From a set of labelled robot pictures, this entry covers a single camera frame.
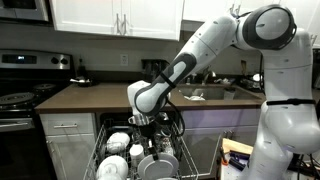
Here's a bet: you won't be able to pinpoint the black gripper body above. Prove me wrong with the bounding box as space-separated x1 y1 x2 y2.
141 123 157 146

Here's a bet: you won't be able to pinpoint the white plate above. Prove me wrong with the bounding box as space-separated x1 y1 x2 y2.
137 152 179 180

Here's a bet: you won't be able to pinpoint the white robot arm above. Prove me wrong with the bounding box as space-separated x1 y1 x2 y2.
127 4 320 180

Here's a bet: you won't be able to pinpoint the white printed mug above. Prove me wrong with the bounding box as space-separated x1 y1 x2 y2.
129 144 145 167

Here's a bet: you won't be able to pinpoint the white bowl left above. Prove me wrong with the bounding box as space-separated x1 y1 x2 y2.
107 132 130 153

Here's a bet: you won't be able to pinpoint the white bowl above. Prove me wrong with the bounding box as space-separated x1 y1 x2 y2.
96 155 129 180
107 132 130 153

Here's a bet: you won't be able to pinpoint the white bowl right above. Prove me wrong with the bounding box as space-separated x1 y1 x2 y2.
96 155 129 180

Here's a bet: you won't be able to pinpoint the kitchen sink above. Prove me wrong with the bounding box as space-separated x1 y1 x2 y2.
178 84 261 101

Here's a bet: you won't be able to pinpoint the white lower cabinet drawers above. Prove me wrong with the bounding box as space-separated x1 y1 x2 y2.
40 113 96 180

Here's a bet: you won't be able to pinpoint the white upper cabinets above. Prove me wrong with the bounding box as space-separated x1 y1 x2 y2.
49 0 184 41

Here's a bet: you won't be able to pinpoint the black stainless stove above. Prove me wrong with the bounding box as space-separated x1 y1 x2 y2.
0 49 75 180

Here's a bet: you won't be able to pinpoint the wire dishwasher rack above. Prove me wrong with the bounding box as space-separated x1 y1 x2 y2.
83 124 199 180

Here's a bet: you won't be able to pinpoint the white wall outlet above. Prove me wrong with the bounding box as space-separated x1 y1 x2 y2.
120 54 128 66

